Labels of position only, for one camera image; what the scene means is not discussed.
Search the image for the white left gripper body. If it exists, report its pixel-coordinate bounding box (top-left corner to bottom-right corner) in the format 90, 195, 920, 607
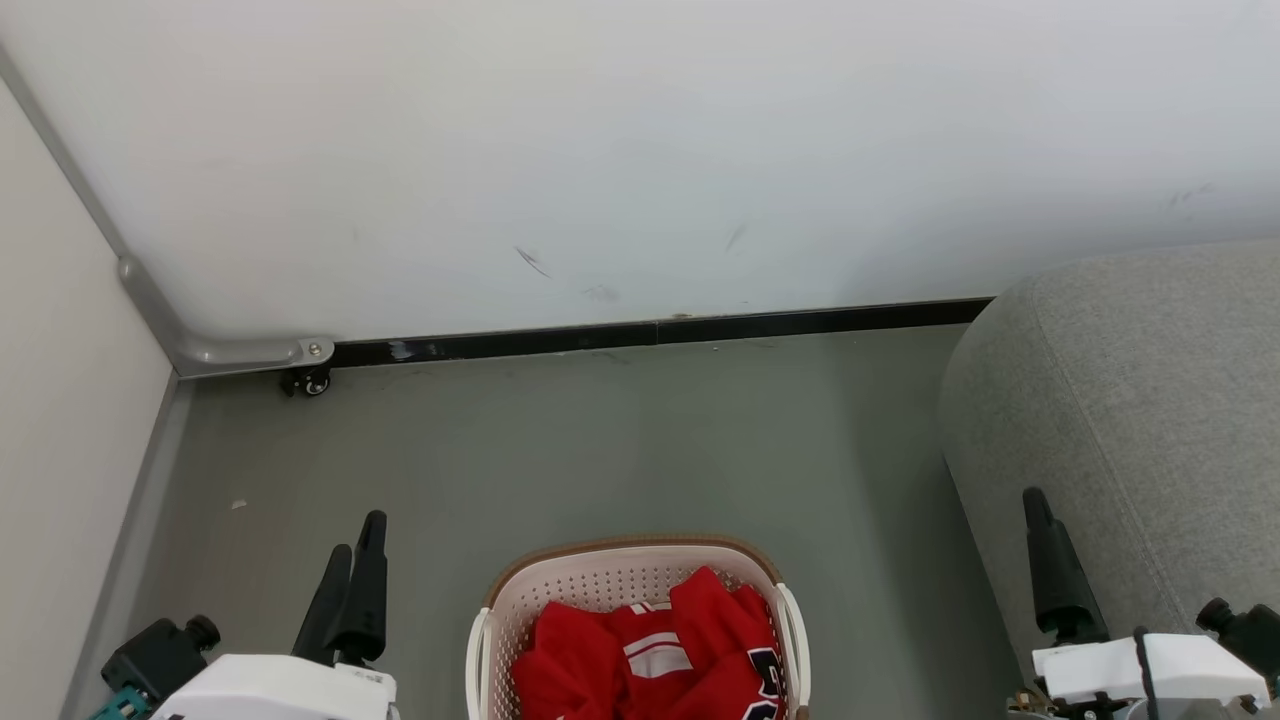
150, 655, 401, 720

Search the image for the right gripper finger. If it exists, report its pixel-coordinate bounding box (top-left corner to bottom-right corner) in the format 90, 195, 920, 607
1022, 487, 1109, 646

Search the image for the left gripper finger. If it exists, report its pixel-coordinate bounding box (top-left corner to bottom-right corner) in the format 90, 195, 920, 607
338, 510, 388, 666
292, 545, 353, 663

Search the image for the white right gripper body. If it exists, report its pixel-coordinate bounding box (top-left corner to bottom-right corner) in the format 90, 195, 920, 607
1032, 632, 1271, 720

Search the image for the red jersey with number 23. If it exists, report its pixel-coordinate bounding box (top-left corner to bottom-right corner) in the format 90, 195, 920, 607
512, 600, 787, 720

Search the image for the grey fabric sofa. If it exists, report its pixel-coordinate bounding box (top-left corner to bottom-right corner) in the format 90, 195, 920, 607
938, 240, 1280, 691

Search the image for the cream perforated laundry basket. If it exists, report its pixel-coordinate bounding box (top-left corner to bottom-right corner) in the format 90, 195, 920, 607
465, 533, 811, 720

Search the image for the black baseboard strip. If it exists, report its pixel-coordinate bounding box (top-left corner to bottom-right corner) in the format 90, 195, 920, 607
330, 297, 994, 369

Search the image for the grey metal partition frame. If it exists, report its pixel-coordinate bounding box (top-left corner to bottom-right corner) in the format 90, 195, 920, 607
0, 45, 336, 379

